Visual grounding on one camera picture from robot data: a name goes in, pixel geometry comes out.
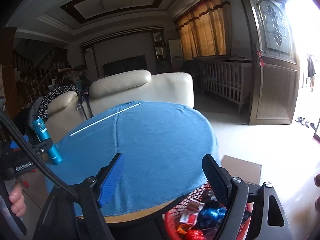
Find red and white packet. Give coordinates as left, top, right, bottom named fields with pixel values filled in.
left=179, top=210, right=199, bottom=225

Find beige leather sofa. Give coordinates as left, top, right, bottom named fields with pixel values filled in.
left=46, top=69, right=194, bottom=143

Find blue tablecloth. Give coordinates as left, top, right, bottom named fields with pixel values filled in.
left=49, top=101, right=221, bottom=216

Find black television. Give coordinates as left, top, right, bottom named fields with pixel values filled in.
left=103, top=55, right=148, bottom=76

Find teal metal cylinder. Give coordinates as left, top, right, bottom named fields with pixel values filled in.
left=32, top=118, right=62, bottom=165

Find person's left hand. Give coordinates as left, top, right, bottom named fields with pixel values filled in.
left=9, top=183, right=27, bottom=217

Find red mesh trash basket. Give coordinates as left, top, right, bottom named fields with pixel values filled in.
left=163, top=180, right=254, bottom=240

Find spotted dark cloth on sofa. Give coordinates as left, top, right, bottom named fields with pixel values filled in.
left=28, top=84, right=83, bottom=123

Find crumpled blue foil wrapper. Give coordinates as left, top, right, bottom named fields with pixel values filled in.
left=197, top=206, right=227, bottom=229

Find red plastic bag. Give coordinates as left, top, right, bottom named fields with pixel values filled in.
left=184, top=229, right=205, bottom=240

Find brown wooden door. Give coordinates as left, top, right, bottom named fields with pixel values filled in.
left=241, top=0, right=299, bottom=125

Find black braided cable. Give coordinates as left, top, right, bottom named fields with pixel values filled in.
left=0, top=109, right=80, bottom=201

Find wooden baby crib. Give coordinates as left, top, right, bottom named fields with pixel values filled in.
left=199, top=58, right=253, bottom=112

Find cardboard box on floor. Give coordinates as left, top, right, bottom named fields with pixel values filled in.
left=221, top=155, right=261, bottom=185

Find white refrigerator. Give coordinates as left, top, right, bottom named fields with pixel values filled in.
left=168, top=40, right=183, bottom=69

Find yellow curtains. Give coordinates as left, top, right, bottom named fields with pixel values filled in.
left=174, top=0, right=232, bottom=61

